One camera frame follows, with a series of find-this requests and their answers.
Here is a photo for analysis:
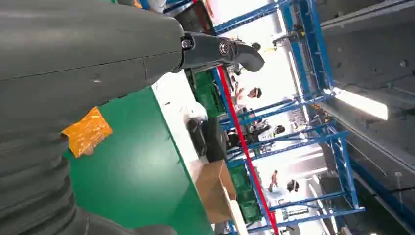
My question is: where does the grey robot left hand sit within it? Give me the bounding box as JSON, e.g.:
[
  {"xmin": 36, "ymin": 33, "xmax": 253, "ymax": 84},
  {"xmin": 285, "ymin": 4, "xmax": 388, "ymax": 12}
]
[{"xmin": 0, "ymin": 0, "xmax": 265, "ymax": 235}]

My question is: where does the white plastic bag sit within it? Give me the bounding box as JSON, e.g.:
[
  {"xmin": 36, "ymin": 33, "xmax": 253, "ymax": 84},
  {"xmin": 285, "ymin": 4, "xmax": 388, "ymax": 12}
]
[{"xmin": 180, "ymin": 102, "xmax": 209, "ymax": 123}]

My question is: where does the green table mat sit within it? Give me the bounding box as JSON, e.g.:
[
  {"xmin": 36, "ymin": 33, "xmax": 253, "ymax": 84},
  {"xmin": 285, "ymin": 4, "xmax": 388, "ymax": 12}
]
[{"xmin": 63, "ymin": 86, "xmax": 215, "ymax": 235}]

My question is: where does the black desktop device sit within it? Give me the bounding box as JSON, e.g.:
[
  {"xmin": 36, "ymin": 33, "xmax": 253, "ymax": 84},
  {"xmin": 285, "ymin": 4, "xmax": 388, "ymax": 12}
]
[{"xmin": 186, "ymin": 118, "xmax": 208, "ymax": 158}]

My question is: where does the black bag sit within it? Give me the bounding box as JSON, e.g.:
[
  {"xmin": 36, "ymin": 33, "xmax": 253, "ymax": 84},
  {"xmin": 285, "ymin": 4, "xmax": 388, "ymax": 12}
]
[{"xmin": 202, "ymin": 116, "xmax": 228, "ymax": 163}]

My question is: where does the person with white headset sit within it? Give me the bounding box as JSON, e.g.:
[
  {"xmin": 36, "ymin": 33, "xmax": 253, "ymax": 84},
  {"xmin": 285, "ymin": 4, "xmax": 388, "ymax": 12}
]
[{"xmin": 233, "ymin": 87, "xmax": 263, "ymax": 113}]

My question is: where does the red metal beam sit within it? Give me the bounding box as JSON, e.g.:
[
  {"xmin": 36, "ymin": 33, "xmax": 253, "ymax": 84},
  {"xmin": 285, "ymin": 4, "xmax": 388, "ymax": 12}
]
[{"xmin": 216, "ymin": 65, "xmax": 279, "ymax": 235}]

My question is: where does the open cardboard box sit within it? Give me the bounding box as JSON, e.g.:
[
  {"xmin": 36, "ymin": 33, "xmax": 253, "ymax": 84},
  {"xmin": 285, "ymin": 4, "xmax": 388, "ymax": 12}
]
[{"xmin": 194, "ymin": 160, "xmax": 238, "ymax": 225}]

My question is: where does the blue metal shelf rack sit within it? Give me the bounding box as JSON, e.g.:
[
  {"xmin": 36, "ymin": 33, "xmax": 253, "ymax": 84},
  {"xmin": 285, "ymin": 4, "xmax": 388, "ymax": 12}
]
[{"xmin": 212, "ymin": 0, "xmax": 366, "ymax": 235}]

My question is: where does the distant person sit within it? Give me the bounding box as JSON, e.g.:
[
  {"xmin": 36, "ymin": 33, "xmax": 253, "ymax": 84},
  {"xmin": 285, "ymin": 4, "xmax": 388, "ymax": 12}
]
[
  {"xmin": 267, "ymin": 170, "xmax": 279, "ymax": 193},
  {"xmin": 286, "ymin": 179, "xmax": 300, "ymax": 193}
]

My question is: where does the long ceiling light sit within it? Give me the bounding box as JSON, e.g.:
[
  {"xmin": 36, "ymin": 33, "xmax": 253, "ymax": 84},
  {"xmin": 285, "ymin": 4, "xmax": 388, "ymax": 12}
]
[{"xmin": 332, "ymin": 87, "xmax": 389, "ymax": 121}]

